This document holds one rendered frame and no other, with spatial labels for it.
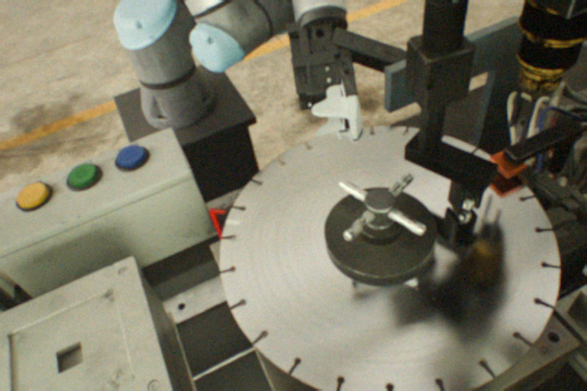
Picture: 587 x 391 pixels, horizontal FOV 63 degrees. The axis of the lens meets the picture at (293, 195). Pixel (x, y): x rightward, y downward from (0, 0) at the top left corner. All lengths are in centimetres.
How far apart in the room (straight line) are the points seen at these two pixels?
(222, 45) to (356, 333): 46
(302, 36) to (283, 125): 142
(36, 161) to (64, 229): 173
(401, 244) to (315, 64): 29
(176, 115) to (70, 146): 146
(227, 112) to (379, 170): 51
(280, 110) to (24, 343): 174
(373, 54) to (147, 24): 41
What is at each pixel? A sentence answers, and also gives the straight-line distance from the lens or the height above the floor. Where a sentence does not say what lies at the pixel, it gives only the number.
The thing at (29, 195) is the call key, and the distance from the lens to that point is 74.
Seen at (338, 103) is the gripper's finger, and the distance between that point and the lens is 61.
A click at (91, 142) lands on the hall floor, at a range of 237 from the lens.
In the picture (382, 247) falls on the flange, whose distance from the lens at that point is 47.
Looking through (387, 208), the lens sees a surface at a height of 100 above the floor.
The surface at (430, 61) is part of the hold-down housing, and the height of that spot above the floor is 113.
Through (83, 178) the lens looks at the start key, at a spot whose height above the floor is 91.
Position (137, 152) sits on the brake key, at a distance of 72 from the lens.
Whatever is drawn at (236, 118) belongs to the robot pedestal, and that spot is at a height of 75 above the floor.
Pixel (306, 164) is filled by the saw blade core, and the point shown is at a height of 95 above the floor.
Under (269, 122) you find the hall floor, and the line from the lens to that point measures 213.
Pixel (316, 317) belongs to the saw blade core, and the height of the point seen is 95.
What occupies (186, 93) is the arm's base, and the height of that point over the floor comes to 81.
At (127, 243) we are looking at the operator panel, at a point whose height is 81.
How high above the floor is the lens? 135
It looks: 48 degrees down
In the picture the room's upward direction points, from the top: 11 degrees counter-clockwise
